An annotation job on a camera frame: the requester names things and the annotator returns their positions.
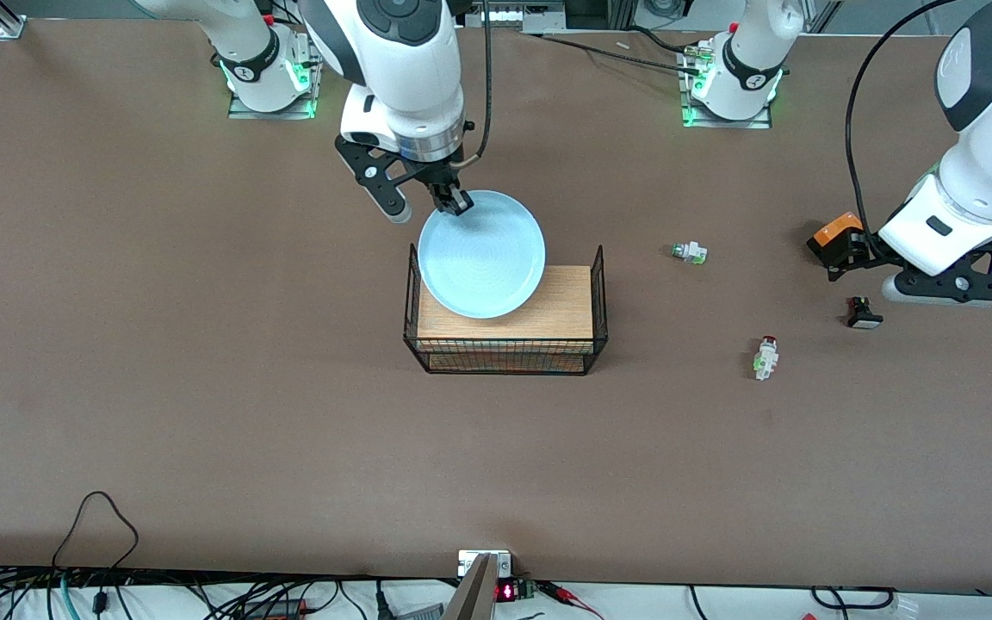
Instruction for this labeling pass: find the light blue plate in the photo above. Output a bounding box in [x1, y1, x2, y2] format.
[417, 189, 547, 320]

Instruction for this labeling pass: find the red pushbutton switch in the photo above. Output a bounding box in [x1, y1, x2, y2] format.
[753, 335, 780, 382]

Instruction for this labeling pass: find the black square pushbutton white cap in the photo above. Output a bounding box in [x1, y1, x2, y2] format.
[846, 295, 884, 331]

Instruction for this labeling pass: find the wooden shelf board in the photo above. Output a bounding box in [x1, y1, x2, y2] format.
[417, 265, 594, 341]

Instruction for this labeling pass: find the black power adapter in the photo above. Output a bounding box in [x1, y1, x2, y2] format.
[242, 598, 307, 619]

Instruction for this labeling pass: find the orange switch enclosure box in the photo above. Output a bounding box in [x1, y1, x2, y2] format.
[807, 212, 865, 259]

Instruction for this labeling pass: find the black wire rack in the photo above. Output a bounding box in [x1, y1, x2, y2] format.
[402, 243, 610, 377]

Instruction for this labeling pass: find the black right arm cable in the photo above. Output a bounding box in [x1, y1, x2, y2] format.
[458, 0, 494, 166]

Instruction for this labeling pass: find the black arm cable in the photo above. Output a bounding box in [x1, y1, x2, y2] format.
[458, 0, 494, 166]
[844, 0, 966, 259]

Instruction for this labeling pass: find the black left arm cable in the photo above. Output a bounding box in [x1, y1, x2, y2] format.
[844, 0, 966, 259]

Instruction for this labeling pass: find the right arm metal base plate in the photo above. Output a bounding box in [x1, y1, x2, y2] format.
[227, 39, 325, 121]

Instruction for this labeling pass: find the metal frame white connector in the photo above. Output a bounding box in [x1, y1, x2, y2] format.
[462, 0, 566, 31]

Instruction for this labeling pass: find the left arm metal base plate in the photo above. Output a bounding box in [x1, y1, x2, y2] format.
[677, 43, 774, 131]

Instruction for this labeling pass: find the long black table cable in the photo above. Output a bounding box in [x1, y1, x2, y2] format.
[524, 31, 705, 77]

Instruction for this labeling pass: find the white metal bracket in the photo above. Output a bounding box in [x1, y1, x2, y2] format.
[458, 549, 513, 578]

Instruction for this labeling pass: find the grey camera pole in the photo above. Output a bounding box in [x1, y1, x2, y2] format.
[443, 553, 499, 620]

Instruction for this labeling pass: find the red probe wire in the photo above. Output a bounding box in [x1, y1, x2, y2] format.
[539, 581, 607, 620]

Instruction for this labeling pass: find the thin black looped cable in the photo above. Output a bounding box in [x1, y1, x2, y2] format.
[52, 491, 140, 574]

